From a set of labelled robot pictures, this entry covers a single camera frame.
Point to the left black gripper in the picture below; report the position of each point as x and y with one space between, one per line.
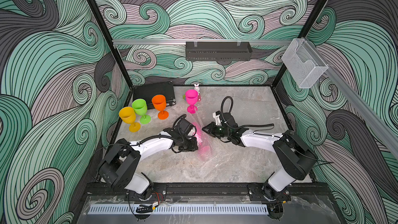
193 146

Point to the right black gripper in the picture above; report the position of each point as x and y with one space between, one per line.
211 127

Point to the pink wine glass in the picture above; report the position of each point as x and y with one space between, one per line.
203 145

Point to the bubble wrap of pink glass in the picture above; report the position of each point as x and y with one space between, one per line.
198 123

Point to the magenta wine glass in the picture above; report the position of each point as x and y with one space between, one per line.
191 97

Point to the orange plastic wine glass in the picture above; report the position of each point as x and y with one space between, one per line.
159 103

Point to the green plastic wine glass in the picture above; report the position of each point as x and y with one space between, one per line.
140 108

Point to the yellow wine glass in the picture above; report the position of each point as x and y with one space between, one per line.
128 116

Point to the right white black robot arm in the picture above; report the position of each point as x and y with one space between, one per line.
296 157

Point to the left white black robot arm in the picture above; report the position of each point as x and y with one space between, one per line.
118 167

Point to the small bunny figurine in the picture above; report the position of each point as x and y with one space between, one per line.
197 89

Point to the black hard case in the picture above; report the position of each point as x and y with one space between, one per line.
147 92

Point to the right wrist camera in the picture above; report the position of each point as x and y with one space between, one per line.
220 119

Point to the black perforated wall tray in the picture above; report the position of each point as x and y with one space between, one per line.
220 51

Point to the white slotted cable duct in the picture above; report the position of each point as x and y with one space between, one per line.
174 209

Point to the clear plastic wall bin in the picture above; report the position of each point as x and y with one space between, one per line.
304 62

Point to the black front mounting rail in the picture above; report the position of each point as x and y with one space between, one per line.
168 190

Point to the aluminium back wall rail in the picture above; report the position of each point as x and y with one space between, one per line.
157 41

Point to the aluminium wall rail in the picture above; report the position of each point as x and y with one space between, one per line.
371 88
157 41

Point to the aluminium right wall rail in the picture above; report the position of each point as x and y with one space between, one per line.
371 88

